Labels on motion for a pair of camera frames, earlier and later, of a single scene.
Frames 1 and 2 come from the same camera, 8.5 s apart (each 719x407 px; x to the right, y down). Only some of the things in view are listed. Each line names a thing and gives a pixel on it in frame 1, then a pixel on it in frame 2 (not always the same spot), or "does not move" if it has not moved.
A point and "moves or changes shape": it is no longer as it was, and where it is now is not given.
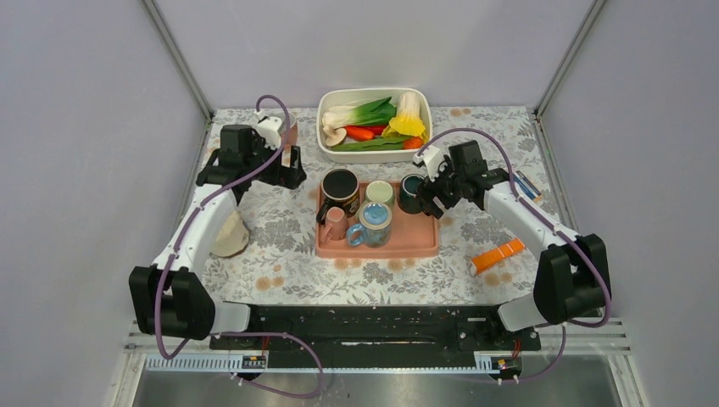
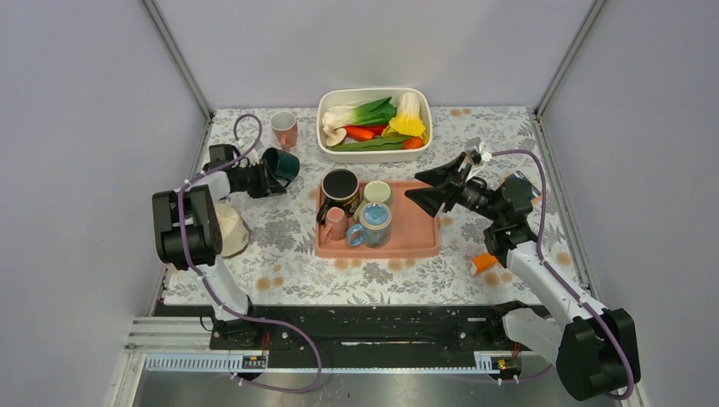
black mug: x=340 y=187 does not move
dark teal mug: x=408 y=200 moves or changes shape
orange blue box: x=528 y=187 does not move
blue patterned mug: x=375 y=226 does not move
